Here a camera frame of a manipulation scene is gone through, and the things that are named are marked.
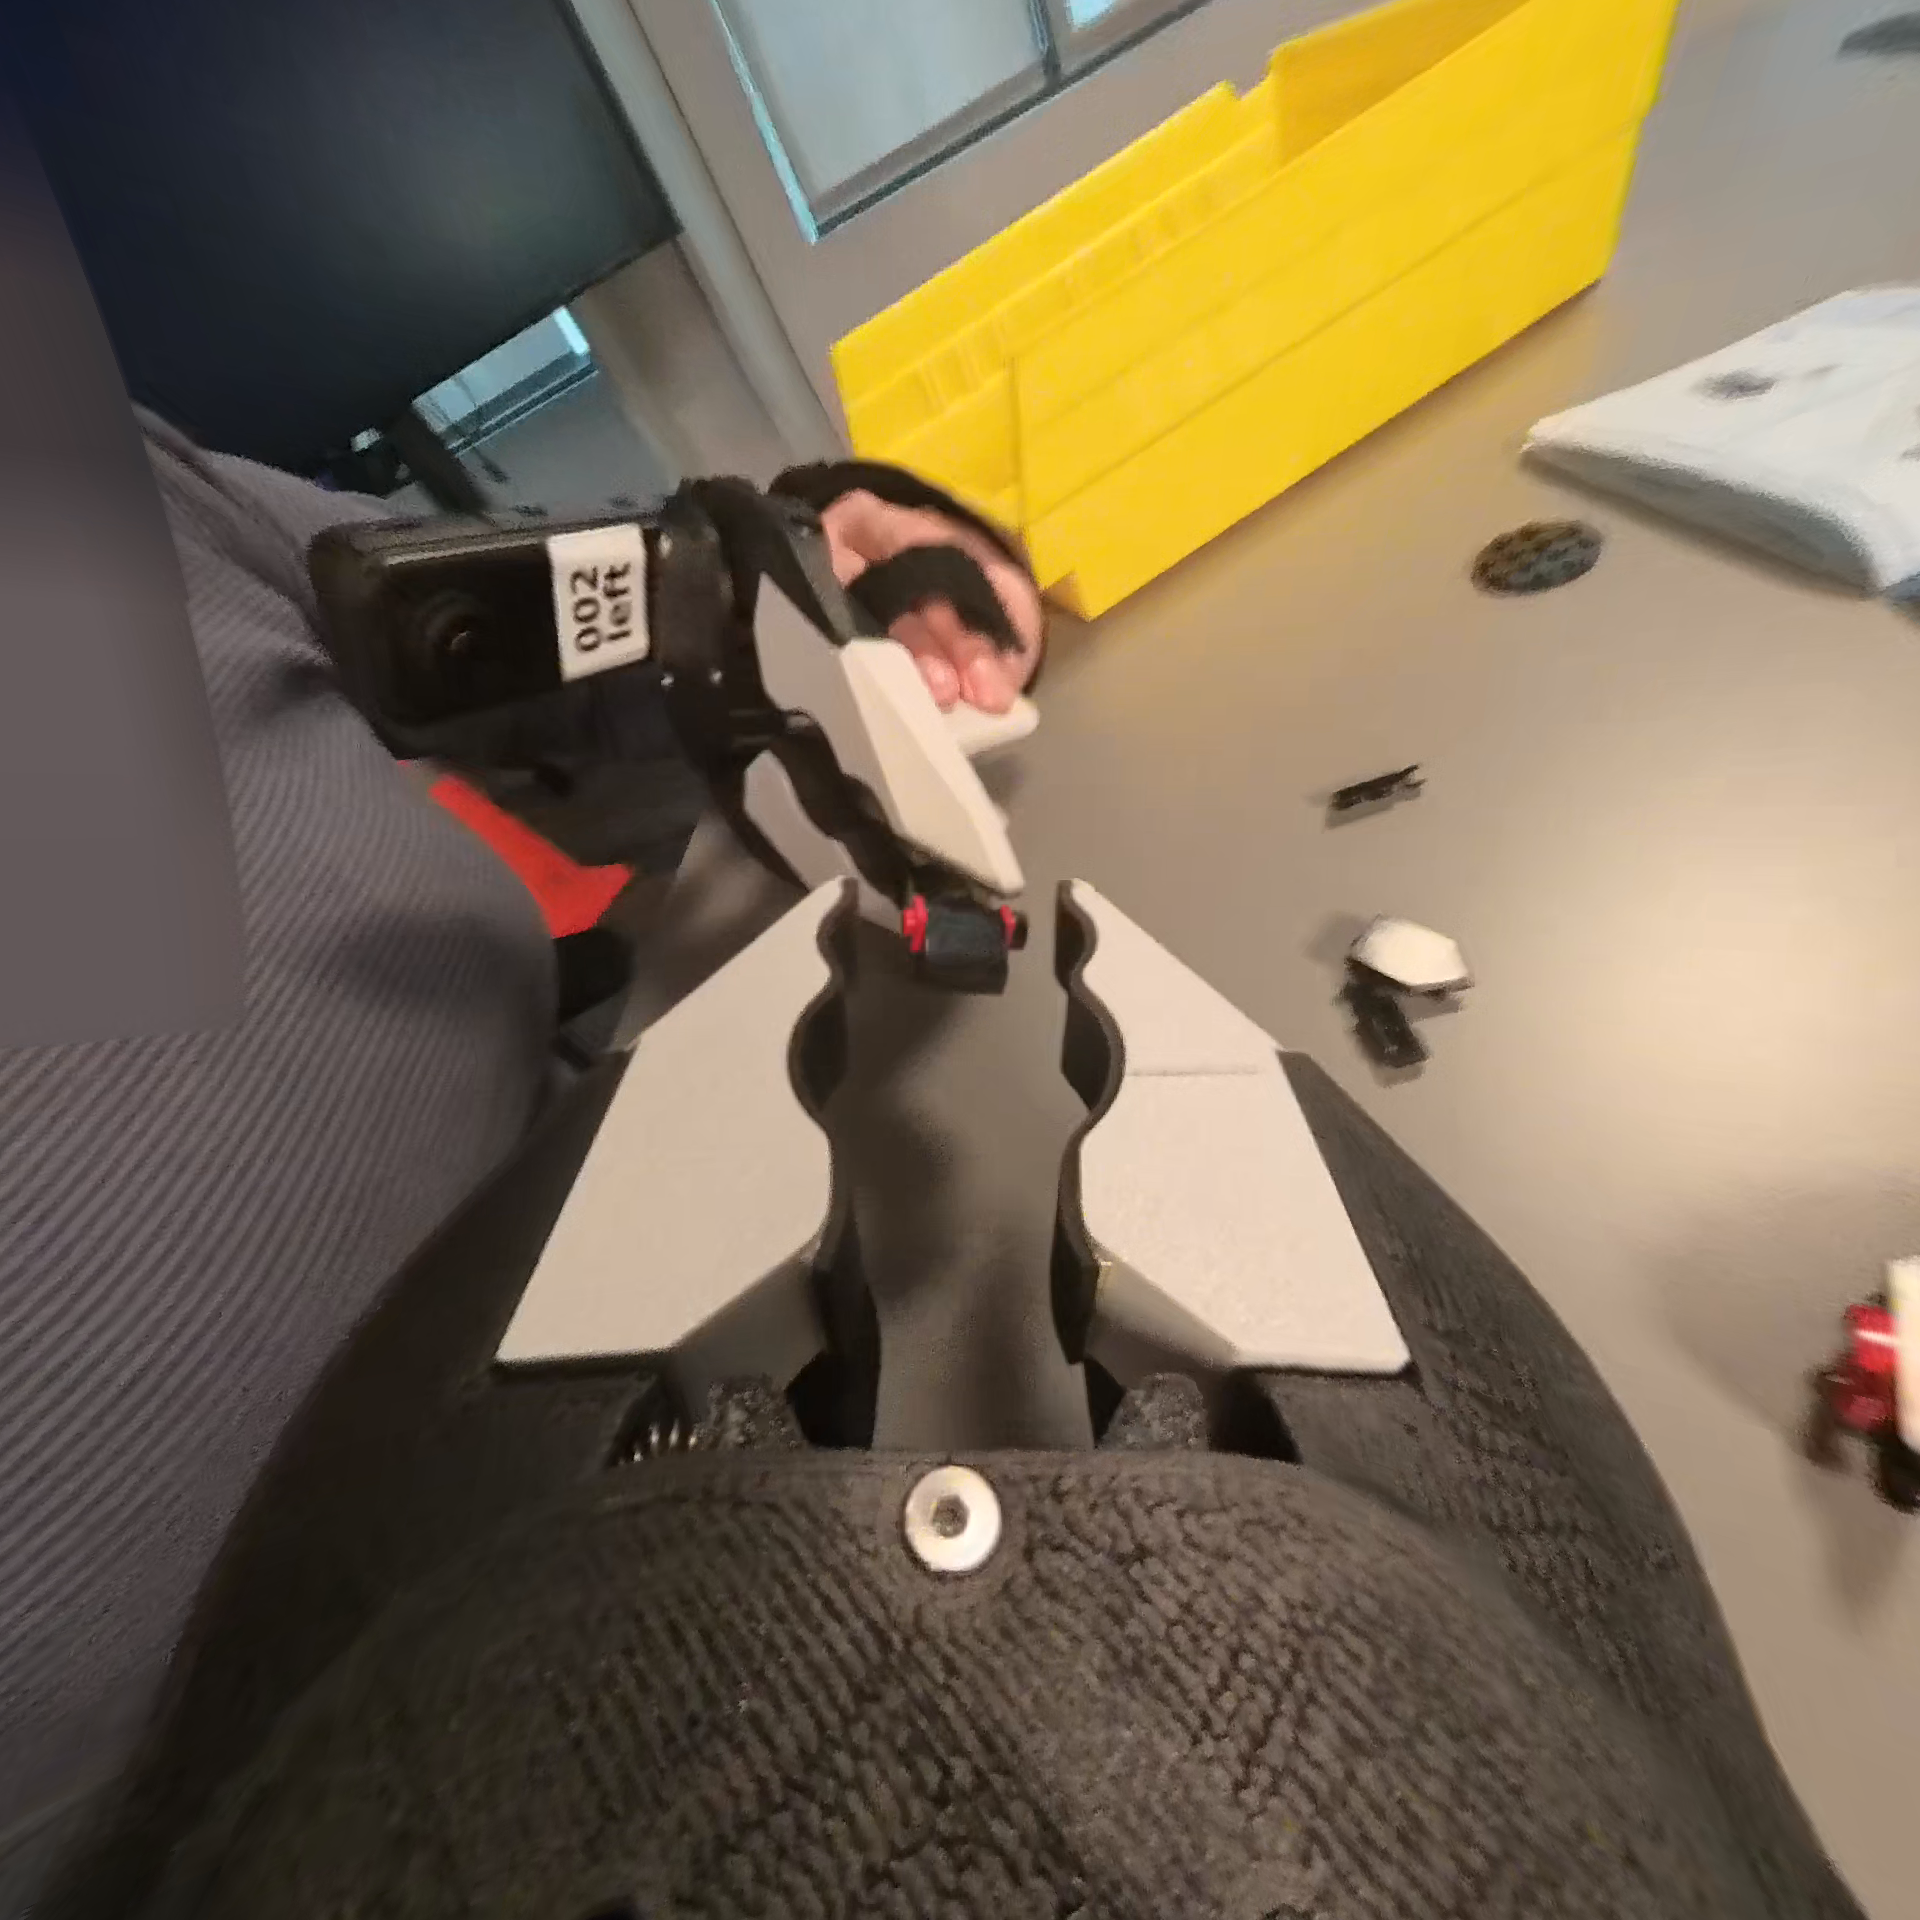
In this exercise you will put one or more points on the red cloth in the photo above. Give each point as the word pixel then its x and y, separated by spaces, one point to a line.
pixel 524 855

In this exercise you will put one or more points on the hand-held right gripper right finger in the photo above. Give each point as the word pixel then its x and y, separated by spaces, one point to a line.
pixel 1245 1201

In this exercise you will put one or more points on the white slope brick piece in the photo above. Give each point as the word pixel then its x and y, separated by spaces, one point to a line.
pixel 1417 955

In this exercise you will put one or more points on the yellow plastic bin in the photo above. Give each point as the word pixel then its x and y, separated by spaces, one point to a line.
pixel 1277 300

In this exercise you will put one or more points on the open pale blue instruction booklet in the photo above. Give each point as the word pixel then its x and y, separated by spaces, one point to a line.
pixel 1757 436

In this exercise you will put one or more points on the small flat black brick piece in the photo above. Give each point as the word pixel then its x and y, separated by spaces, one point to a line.
pixel 1372 793

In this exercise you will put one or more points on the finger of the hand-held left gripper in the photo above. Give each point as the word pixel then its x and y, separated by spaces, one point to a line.
pixel 923 764
pixel 833 819

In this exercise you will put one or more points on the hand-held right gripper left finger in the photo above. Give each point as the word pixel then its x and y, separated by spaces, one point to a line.
pixel 691 1186

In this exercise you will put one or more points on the person's grey sweater torso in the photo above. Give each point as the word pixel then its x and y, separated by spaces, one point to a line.
pixel 375 1050

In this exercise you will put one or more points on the black monitor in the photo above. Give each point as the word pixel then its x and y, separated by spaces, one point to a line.
pixel 347 195

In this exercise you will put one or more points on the black brick with red pins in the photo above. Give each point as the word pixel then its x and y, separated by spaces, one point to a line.
pixel 961 945

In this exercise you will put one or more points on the person's left hand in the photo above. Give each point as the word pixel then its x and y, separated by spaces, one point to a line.
pixel 879 529

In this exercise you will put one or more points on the black hinge brick plate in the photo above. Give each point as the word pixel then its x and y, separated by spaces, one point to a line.
pixel 1389 1027

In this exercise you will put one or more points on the glass window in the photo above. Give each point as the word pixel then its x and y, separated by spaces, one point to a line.
pixel 902 91

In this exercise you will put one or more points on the black round brick plate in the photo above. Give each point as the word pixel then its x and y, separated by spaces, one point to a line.
pixel 1537 557

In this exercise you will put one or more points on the black monitor stand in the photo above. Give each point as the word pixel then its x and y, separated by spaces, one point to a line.
pixel 435 458

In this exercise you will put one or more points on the red black yellow brick model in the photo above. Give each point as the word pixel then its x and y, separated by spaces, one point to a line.
pixel 1869 1382

